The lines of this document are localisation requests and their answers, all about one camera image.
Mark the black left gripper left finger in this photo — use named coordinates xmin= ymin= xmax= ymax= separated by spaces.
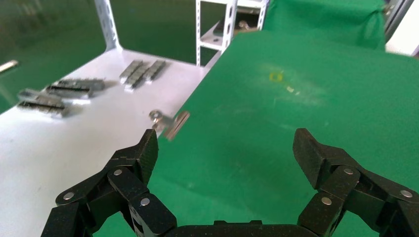
xmin=41 ymin=128 xmax=178 ymax=237

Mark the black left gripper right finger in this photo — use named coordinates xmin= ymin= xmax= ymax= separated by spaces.
xmin=292 ymin=127 xmax=419 ymax=237

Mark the silver binder clip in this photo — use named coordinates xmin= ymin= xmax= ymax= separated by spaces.
xmin=149 ymin=109 xmax=191 ymax=142

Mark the green table cloth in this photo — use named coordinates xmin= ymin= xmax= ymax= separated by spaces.
xmin=93 ymin=30 xmax=419 ymax=237

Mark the grey metal clip strip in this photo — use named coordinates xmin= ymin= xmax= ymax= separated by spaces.
xmin=144 ymin=60 xmax=168 ymax=82
xmin=16 ymin=88 xmax=70 ymax=119
xmin=124 ymin=62 xmax=156 ymax=91
xmin=45 ymin=84 xmax=94 ymax=99
xmin=119 ymin=60 xmax=145 ymax=85
xmin=56 ymin=78 xmax=106 ymax=92

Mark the green backdrop cloth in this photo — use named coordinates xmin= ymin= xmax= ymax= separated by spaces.
xmin=262 ymin=0 xmax=387 ymax=51

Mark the white perforated shelf post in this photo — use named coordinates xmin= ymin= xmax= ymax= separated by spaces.
xmin=94 ymin=0 xmax=124 ymax=52
xmin=256 ymin=0 xmax=271 ymax=32
xmin=196 ymin=0 xmax=238 ymax=68

